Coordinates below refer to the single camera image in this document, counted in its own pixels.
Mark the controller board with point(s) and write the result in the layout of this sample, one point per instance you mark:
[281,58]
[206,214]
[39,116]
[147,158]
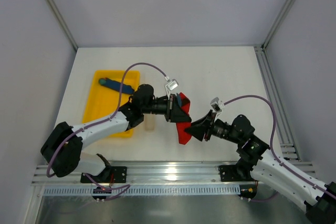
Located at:
[99,193]
[248,191]

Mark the aluminium frame post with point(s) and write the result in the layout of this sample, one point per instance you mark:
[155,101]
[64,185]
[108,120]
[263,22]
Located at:
[62,23]
[285,9]

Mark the red paper napkin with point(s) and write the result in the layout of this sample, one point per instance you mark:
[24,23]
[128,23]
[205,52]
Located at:
[183,132]

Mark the yellow plastic tray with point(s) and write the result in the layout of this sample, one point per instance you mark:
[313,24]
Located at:
[103,101]

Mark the right aluminium side rail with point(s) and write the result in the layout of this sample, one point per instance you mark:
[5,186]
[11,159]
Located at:
[285,134]

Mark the left controller board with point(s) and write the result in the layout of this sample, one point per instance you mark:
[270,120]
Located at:
[99,193]

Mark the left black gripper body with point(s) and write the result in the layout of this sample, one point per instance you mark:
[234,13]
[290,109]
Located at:
[170,107]

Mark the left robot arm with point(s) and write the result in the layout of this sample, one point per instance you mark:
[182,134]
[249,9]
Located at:
[63,150]

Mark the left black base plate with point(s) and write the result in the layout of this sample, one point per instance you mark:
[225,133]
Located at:
[112,174]

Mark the blue pouch in tray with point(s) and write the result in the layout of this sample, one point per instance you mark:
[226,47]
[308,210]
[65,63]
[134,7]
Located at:
[117,86]

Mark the slotted cable duct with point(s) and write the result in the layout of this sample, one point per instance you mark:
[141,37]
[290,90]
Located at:
[147,190]

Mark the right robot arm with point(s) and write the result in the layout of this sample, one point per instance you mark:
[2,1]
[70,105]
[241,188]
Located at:
[259,161]

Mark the aluminium front rail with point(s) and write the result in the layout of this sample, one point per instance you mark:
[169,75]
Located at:
[146,172]

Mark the right aluminium frame post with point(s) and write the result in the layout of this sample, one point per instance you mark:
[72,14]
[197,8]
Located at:
[285,9]

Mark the left aluminium frame post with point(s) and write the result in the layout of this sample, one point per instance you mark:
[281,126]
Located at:
[62,23]

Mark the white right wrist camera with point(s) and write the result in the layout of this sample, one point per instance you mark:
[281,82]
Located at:
[217,105]

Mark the right controller board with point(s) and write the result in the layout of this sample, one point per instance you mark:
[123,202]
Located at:
[248,191]

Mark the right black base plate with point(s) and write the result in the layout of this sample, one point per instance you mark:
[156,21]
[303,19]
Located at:
[234,173]

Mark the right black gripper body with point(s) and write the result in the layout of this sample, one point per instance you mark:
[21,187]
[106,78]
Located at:
[209,126]

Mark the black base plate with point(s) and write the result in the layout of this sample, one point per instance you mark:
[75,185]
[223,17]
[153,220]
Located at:
[234,173]
[112,174]

